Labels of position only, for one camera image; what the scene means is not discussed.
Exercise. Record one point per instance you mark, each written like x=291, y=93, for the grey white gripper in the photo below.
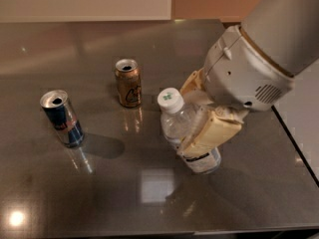
x=245, y=73

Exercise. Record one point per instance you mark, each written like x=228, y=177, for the clear plastic water bottle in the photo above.
x=176, y=120

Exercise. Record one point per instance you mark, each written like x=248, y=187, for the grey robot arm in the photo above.
x=285, y=33

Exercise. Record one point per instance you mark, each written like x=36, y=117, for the gold soda can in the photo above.
x=129, y=84

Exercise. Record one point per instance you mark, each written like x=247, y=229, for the grey side table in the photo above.
x=299, y=111

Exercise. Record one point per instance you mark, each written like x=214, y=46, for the blue silver energy drink can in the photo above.
x=58, y=109

